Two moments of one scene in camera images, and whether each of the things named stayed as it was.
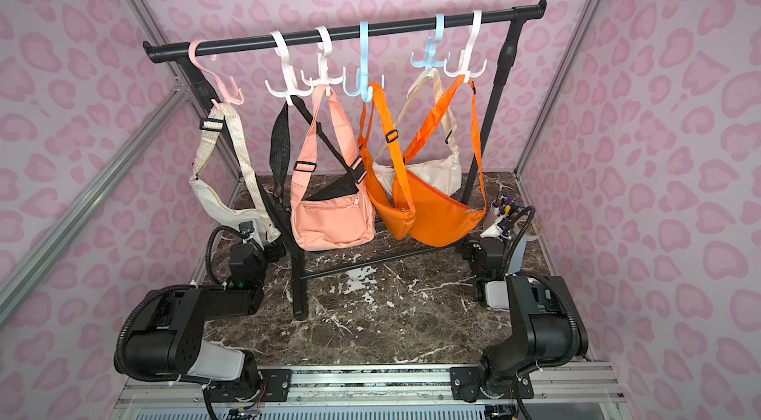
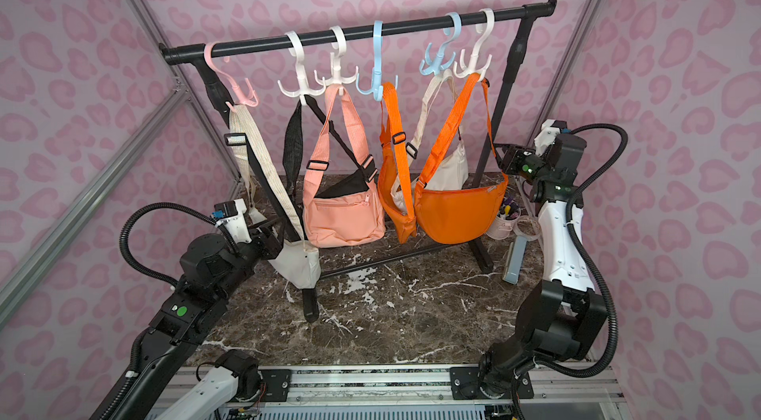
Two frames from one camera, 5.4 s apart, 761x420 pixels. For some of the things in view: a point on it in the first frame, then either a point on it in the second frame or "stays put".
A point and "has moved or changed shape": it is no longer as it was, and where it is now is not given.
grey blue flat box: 517,256 stays put
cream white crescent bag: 446,167 to 453,172
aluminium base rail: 567,390 stays put
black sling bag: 279,209 to 293,157
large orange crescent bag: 441,214 has moved or changed shape
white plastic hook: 289,75 to 300,91
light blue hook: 364,90 to 377,70
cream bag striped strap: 262,222 to 297,263
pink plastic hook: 232,96 to 252,92
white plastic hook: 324,42 to 336,64
